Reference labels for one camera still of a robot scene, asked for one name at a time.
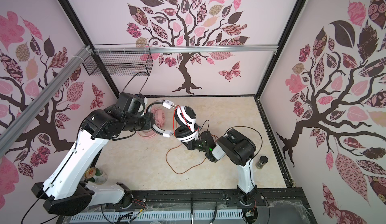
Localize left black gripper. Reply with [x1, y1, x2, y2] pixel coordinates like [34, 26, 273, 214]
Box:
[122, 112, 154, 131]

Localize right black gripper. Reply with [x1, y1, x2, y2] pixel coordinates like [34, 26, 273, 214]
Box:
[182, 138, 210, 154]

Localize white black headphones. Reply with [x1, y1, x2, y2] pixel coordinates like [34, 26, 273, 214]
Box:
[146, 100, 200, 143]

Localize pink headphones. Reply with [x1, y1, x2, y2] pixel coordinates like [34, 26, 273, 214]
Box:
[138, 108, 165, 139]

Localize orange red headphone cable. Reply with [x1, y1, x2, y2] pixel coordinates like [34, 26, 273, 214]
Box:
[165, 104, 218, 175]

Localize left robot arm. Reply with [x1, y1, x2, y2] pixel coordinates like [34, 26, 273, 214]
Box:
[32, 93, 155, 216]

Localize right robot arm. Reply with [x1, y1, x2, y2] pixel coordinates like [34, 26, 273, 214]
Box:
[183, 127, 257, 205]

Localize green drink can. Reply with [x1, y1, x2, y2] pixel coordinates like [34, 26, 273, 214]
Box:
[84, 167, 108, 185]

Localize black wire basket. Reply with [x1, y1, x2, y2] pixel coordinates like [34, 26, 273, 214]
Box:
[82, 43, 153, 76]

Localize aluminium rail back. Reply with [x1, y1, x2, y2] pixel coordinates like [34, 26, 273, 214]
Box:
[93, 44, 278, 54]

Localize aluminium rail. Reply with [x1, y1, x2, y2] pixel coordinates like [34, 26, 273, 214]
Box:
[93, 44, 278, 54]
[1, 45, 92, 156]

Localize white cable duct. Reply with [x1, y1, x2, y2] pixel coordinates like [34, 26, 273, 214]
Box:
[63, 210, 244, 224]

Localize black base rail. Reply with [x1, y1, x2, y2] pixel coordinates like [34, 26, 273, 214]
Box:
[55, 187, 317, 224]

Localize aluminium rail left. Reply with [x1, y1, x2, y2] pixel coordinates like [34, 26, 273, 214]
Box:
[1, 45, 92, 156]

